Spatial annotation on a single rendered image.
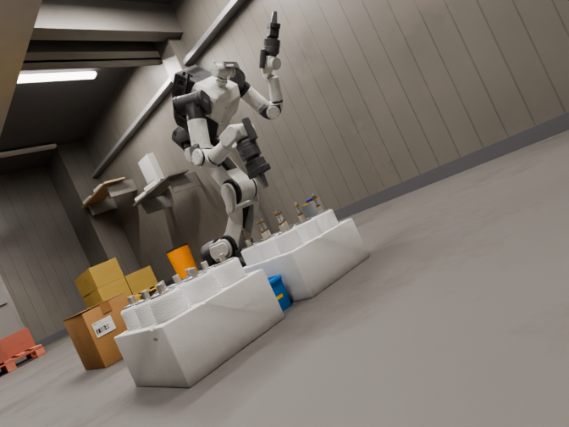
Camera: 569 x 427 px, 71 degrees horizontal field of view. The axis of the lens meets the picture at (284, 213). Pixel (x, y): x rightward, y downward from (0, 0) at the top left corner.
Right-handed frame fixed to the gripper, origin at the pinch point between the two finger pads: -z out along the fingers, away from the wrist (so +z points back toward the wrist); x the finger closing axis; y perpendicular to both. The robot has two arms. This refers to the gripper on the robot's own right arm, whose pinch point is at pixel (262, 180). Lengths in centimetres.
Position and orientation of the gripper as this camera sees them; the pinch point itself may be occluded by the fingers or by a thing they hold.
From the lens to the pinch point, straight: 169.8
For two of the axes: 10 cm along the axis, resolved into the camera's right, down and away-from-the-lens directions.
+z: -4.2, -9.1, 0.0
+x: 6.6, -3.1, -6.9
